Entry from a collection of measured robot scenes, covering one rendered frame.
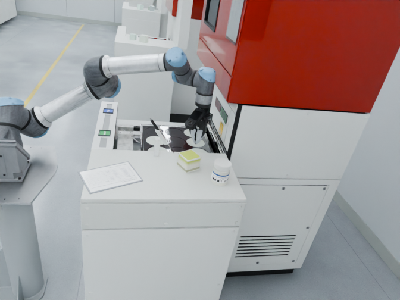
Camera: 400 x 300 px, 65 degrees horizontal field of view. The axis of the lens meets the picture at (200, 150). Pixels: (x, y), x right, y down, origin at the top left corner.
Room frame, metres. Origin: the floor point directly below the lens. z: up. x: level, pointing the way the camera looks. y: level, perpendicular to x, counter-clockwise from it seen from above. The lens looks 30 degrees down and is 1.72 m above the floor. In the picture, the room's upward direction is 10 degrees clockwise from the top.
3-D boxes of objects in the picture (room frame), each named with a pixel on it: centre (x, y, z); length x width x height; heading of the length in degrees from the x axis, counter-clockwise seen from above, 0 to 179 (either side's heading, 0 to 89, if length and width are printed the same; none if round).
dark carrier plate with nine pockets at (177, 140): (1.49, 0.13, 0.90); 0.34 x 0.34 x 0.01; 15
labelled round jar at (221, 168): (1.09, -0.10, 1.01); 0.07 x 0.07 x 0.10
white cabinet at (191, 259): (1.38, 0.21, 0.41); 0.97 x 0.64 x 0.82; 15
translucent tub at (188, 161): (1.15, 0.04, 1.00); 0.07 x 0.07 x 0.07; 42
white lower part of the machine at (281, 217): (1.82, -0.36, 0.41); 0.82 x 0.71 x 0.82; 15
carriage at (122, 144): (1.40, 0.39, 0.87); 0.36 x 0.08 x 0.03; 15
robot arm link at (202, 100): (1.35, 0.02, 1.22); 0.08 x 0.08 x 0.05
